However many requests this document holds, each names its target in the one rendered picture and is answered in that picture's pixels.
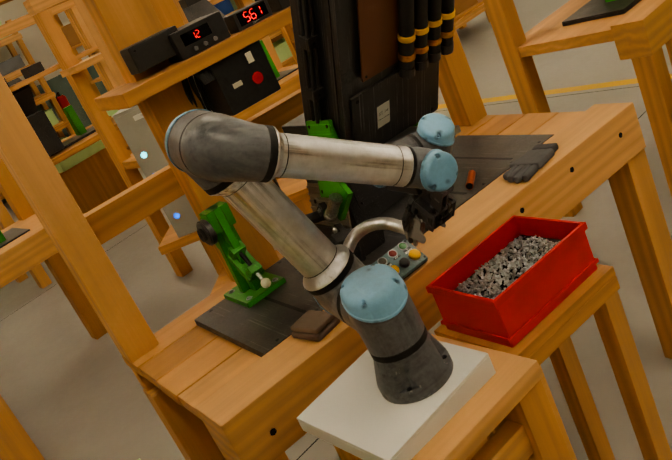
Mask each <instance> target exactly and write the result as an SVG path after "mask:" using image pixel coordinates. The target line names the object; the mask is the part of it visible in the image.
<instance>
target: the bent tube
mask: <svg viewBox="0 0 672 460"><path fill-rule="evenodd" d="M420 220H421V223H422V226H421V231H422V233H424V230H425V222H423V220H422V219H420ZM375 230H390V231H393V232H397V233H400V234H403V235H405V233H404V229H403V226H402V221H401V220H398V219H394V218H390V217H376V218H372V219H368V220H366V221H363V222H362V223H360V224H358V225H357V226H356V227H354V228H353V229H352V230H351V231H350V233H349V234H348V235H347V237H346V239H345V241H344V243H343V245H345V246H346V247H348V248H349V250H350V251H351V252H352V253H353V252H354V250H355V248H356V245H357V243H358V242H359V240H360V239H361V238H362V237H363V236H365V235H366V234H368V233H370V232H372V231H375Z"/></svg>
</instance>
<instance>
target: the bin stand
mask: <svg viewBox="0 0 672 460"><path fill-rule="evenodd" d="M596 266H597V270H596V271H594V272H593V273H592V274H591V275H590V276H589V277H588V278H587V279H586V280H585V281H584V282H583V283H582V284H581V285H579V286H578V287H577V288H576V289H575V290H574V291H573V292H572V293H571V294H570V295H569V296H568V297H567V298H566V299H565V300H563V301H562V302H561V303H560V304H559V305H558V306H557V307H556V308H555V309H554V310H553V311H552V312H551V313H550V314H549V315H547V316H546V317H545V318H544V319H543V320H542V321H541V322H540V323H539V324H538V325H537V326H536V327H535V328H534V329H533V330H531V331H530V332H529V333H528V334H527V335H526V336H525V337H524V338H523V339H522V340H521V341H520V342H519V343H518V344H516V345H515V346H514V347H512V348H511V347H508V346H504V345H501V344H497V343H494V342H490V341H487V340H484V339H480V338H477V337H473V336H470V335H466V334H463V333H459V332H456V331H452V330H449V329H447V327H446V325H444V324H443V325H442V324H441V325H440V326H439V327H438V328H437V329H435V330H434V332H435V335H437V336H441V337H445V338H449V339H453V340H457V341H461V342H465V343H469V344H473V345H477V346H481V347H485V348H489V349H493V350H497V351H501V352H505V353H509V354H513V355H518V356H522V357H526V358H530V359H534V360H537V361H538V363H539V366H540V369H541V371H542V374H543V377H542V378H541V382H542V384H543V387H544V389H545V392H546V394H547V397H548V399H549V402H550V405H551V407H552V410H553V412H554V415H555V417H556V420H557V422H558V425H559V428H560V430H561V433H562V435H563V438H564V440H565V443H566V445H567V448H568V451H569V453H570V456H571V458H572V460H577V458H576V455H575V453H574V450H573V448H572V445H571V443H570V440H569V437H568V435H567V432H566V430H565V427H564V425H563V422H562V419H561V417H560V414H559V412H558V409H557V407H556V404H555V401H554V399H553V396H552V394H551V391H550V388H549V386H548V383H547V381H546V378H545V376H544V373H543V370H542V368H541V364H542V363H543V362H544V361H545V360H546V359H547V358H548V357H550V360H551V362H552V365H553V367H554V370H555V373H556V375H557V378H558V380H559V383H560V386H561V388H562V391H563V394H564V396H565V399H566V401H567V404H568V407H569V409H570V412H571V415H572V417H573V420H574V422H575V425H576V428H577V430H578V433H579V436H580V438H581V441H582V443H583V446H584V449H585V451H586V454H587V456H588V459H589V460H615V457H614V454H613V451H612V449H611V446H610V443H609V441H608V438H607V435H606V432H605V430H604V427H603V424H602V421H601V419H600V416H599V413H598V411H597V408H596V405H595V402H594V400H593V397H592V394H591V391H590V389H589V386H588V383H587V381H586V378H585V375H584V372H583V370H582V367H581V364H580V361H579V359H578V356H577V353H576V351H575V348H574V345H573V342H572V340H571V337H570V336H571V335H572V334H573V333H574V332H575V331H576V330H577V329H578V328H579V327H580V326H581V325H582V324H583V323H584V322H585V321H586V320H588V319H589V318H590V317H591V316H592V315H594V318H595V321H596V324H597V327H598V330H599V332H600V335H601V338H602V341H603V344H604V347H605V350H606V352H607V355H608V358H609V361H610V364H611V367H612V370H613V372H614V375H615V378H616V381H617V384H618V387H619V390H620V392H621V395H622V398H623V401H624V404H625V407H626V410H627V412H628V415H629V418H630V421H631V424H632V427H633V430H634V432H635V435H636V438H637V441H638V444H639V447H640V450H641V452H642V455H643V458H644V460H672V452H671V449H670V446H669V443H668V440H667V437H666V434H665V431H664V428H663V425H662V422H661V419H660V416H659V413H658V410H657V407H656V404H655V401H654V398H653V395H652V392H651V389H650V386H649V383H648V380H647V377H646V374H645V371H644V368H643V365H642V362H641V359H640V356H639V353H638V350H637V347H636V344H635V341H634V338H633V335H632V332H631V329H630V326H629V323H628V320H627V317H626V314H625V311H624V308H623V305H622V302H621V299H620V296H619V293H618V290H619V289H620V285H619V282H618V279H617V276H616V273H615V270H614V267H613V266H608V265H601V264H596Z"/></svg>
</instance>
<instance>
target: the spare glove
mask: <svg viewBox="0 0 672 460"><path fill-rule="evenodd" d="M558 148H559V146H558V144H557V143H548V144H538V145H536V146H535V147H534V148H533V149H532V150H529V151H527V152H526V153H525V154H524V155H523V156H522V157H520V158H518V159H517V160H515V161H513V162H511V163H510V164H509V167H510V169H509V170H508V171H506V172H505V173H504V174H503V178H504V180H508V182H510V183H512V182H514V181H515V183H519V182H521V181H522V180H523V181H529V180H530V179H531V178H532V177H533V175H534V174H535V173H536V172H537V171H538V169H541V168H542V167H543V166H544V165H545V164H546V163H547V162H548V161H549V160H550V159H551V158H552V157H553V156H554V154H555V152H556V151H557V150H558Z"/></svg>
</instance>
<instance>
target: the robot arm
mask: <svg viewBox="0 0 672 460"><path fill-rule="evenodd" d="M416 130H417V131H416V132H413V133H411V134H409V135H407V136H405V137H403V138H400V139H398V140H396V141H393V142H391V143H389V144H382V143H372V142H363V141H354V140H345V139H335V138H326V137H317V136H308V135H298V134H289V133H280V132H279V131H278V130H277V129H276V127H275V126H271V125H263V124H257V123H253V122H249V121H245V120H242V119H238V118H235V117H232V116H229V115H226V114H223V113H216V112H211V111H209V110H206V109H193V110H190V111H186V112H184V113H182V114H180V115H179V116H177V117H176V118H175V119H174V120H173V121H172V122H171V124H170V125H169V127H168V129H167V132H166V135H165V150H166V153H167V155H168V157H169V159H170V161H171V162H172V164H173V165H174V166H175V167H176V168H178V169H179V170H181V171H183V172H185V173H186V174H188V175H189V176H190V177H191V178H192V179H193V180H194V181H195V182H196V183H197V184H198V185H199V186H200V187H201V188H202V189H203V190H204V191H205V192H206V193H207V194H208V195H210V196H222V197H223V198H224V199H225V200H226V201H227V202H228V203H229V204H230V205H231V206H233V207H234V208H235V209H236V210H237V211H238V212H239V213H240V214H241V215H242V216H243V217H244V218H245V219H246V220H247V221H248V222H249V223H250V224H251V225H252V226H253V227H254V228H255V229H256V230H257V231H258V232H259V233H260V234H261V235H262V236H263V237H264V238H265V239H266V240H267V241H268V242H269V243H270V244H271V245H272V246H273V247H274V248H275V249H276V250H277V251H279V252H280V253H281V254H282V255H283V256H284V257H285V258H286V259H287V260H288V261H289V262H290V263H291V264H292V265H293V266H294V267H295V268H296V269H297V270H298V271H299V272H300V273H301V274H302V275H303V286H304V288H305V289H306V290H307V291H308V292H309V293H310V294H311V295H312V296H313V297H314V299H315V301H316V302H317V304H318V305H319V306H320V307H321V308H322V309H323V310H324V311H326V312H327V313H329V314H331V315H334V316H335V317H337V318H338V319H340V320H341V321H343V322H344V323H346V324H347V325H348V326H350V327H351V328H353V329H354V330H356V331H357V332H358V333H359V335H360V336H361V338H362V340H363V342H364V344H365V345H366V347H367V349H368V351H369V353H370V355H371V356H372V358H373V361H374V369H375V376H376V383H377V386H378V389H379V391H380V392H381V394H382V396H383V397H384V399H385V400H387V401H388V402H390V403H394V404H410V403H415V402H418V401H421V400H423V399H425V398H427V397H429V396H431V395H433V394H434V393H435V392H437V391H438V390H439V389H440V388H442V387H443V386H444V385H445V383H446V382H447V381H448V379H449V378H450V376H451V374H452V371H453V361H452V358H451V356H450V354H449V352H448V351H447V349H446V348H445V347H444V346H443V345H442V344H441V343H440V342H439V341H438V340H437V339H436V338H434V337H433V336H432V335H431V334H430V333H429V332H428V331H427V329H426V327H425V325H424V323H423V321H422V319H421V317H420V315H419V313H418V311H417V309H416V307H415V305H414V303H413V301H412V299H411V297H410V295H409V293H408V290H407V287H406V284H405V282H404V281H403V279H402V278H401V277H400V276H399V274H398V272H397V271H396V270H395V269H394V268H392V267H390V266H388V265H385V264H375V265H374V266H372V265H367V266H365V265H364V264H363V263H362V262H361V261H360V260H359V259H358V258H357V257H356V256H355V255H354V254H353V253H352V252H351V251H350V250H349V248H348V247H346V246H345V245H342V244H339V245H334V244H333V243H332V242H331V241H330V240H329V239H328V238H327V237H326V236H325V235H324V234H323V233H322V232H321V231H320V230H319V229H318V228H317V226H316V225H315V224H314V223H313V222H312V221H311V220H310V219H309V218H308V217H307V216H306V215H305V214H304V213H303V212H302V211H301V210H300V209H299V208H298V207H297V206H296V205H295V204H294V203H293V202H292V201H291V200H290V199H289V198H288V197H287V196H286V194H285V193H284V192H283V191H282V190H281V189H280V188H279V187H278V186H277V185H276V184H275V183H274V182H273V181H272V180H273V179H274V178H275V177H279V178H292V179H305V180H318V181H331V182H344V183H357V184H370V185H374V186H375V187H378V188H382V187H384V186H387V189H388V190H390V191H396V192H403V193H409V194H413V195H411V196H410V198H409V199H408V202H407V206H406V207H405V211H404V214H403V217H402V226H403V229H404V233H405V236H406V239H407V241H408V242H409V243H410V244H412V242H413V239H414V240H416V241H418V242H420V243H422V244H424V243H425V242H426V238H425V236H424V234H423V233H422V231H421V226H422V223H421V220H420V219H422V220H423V222H425V228H426V230H427V231H429V230H430V231H431V232H434V229H436V228H438V227H439V226H441V227H444V228H445V227H446V223H445V222H446V221H447V220H449V219H450V218H451V217H452V216H454V213H455V207H456V200H455V199H454V198H452V197H451V196H450V195H448V194H449V193H450V192H452V191H453V190H454V185H453V184H454V183H455V181H456V179H457V175H458V165H457V162H456V160H455V158H454V157H453V156H452V150H453V144H454V141H455V138H454V136H455V126H454V123H453V121H452V120H451V119H450V118H449V117H447V116H445V115H443V114H439V113H430V114H427V115H424V116H423V117H422V118H421V119H420V120H419V122H418V125H417V129H416ZM453 205H454V206H453ZM415 215H417V216H418V217H419V218H420V219H419V218H418V217H416V216H415Z"/></svg>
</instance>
